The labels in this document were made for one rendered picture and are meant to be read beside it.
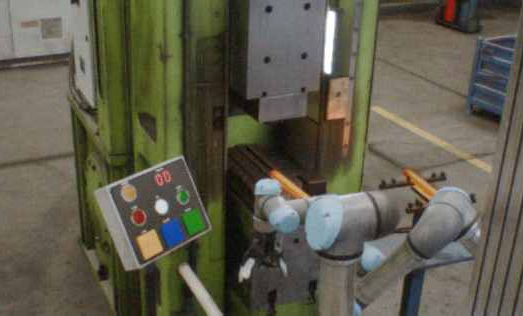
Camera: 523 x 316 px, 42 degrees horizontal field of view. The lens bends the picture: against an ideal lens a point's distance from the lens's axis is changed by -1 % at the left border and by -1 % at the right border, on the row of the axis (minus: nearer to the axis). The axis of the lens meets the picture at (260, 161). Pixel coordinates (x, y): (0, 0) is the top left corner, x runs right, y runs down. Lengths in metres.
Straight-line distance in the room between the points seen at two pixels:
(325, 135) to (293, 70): 0.45
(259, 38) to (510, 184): 1.22
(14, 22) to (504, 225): 6.54
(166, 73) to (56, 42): 5.28
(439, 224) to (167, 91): 1.09
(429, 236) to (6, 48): 6.17
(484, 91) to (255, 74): 4.27
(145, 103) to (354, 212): 1.51
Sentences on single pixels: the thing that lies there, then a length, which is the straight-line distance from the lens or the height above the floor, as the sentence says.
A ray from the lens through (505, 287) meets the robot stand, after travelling 1.56.
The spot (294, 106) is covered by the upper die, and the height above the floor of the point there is 1.32.
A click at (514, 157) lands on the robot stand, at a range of 1.46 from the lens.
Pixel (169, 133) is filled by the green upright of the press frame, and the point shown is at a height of 1.22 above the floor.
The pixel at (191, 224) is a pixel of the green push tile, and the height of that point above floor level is 1.01.
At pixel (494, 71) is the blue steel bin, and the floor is 0.46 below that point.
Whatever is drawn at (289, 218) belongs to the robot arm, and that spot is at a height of 1.25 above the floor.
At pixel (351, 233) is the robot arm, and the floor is 1.40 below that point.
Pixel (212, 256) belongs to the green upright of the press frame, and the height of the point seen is 0.64.
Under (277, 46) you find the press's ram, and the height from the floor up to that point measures 1.55.
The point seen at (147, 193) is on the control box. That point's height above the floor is 1.14.
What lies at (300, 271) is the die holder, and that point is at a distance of 2.87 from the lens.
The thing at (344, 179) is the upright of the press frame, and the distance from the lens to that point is 3.03.
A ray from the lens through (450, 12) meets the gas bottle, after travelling 9.99.
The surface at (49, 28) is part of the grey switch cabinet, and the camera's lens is 7.66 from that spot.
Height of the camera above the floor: 2.20
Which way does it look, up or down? 25 degrees down
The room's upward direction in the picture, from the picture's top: 2 degrees clockwise
